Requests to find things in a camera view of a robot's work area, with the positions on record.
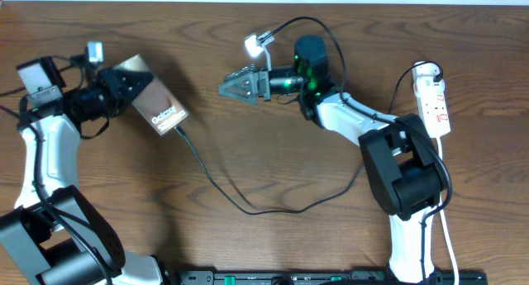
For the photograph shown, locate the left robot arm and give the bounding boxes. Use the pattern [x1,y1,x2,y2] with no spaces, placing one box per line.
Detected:
[1,55,168,284]

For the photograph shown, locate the white power strip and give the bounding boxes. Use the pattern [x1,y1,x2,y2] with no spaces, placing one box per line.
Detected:
[412,61,450,138]

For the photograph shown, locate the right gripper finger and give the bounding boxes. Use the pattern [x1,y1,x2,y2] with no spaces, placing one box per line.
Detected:
[224,64,255,82]
[218,72,258,105]

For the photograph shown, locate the black charging cable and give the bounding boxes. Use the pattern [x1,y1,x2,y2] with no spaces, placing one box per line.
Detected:
[174,61,445,216]

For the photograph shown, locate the Galaxy S25 Ultra smartphone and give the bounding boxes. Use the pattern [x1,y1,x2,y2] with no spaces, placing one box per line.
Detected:
[114,55,189,135]

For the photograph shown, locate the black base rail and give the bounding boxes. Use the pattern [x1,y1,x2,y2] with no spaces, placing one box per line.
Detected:
[164,269,488,285]

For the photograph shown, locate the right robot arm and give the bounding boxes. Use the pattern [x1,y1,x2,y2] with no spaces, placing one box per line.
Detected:
[219,35,452,284]

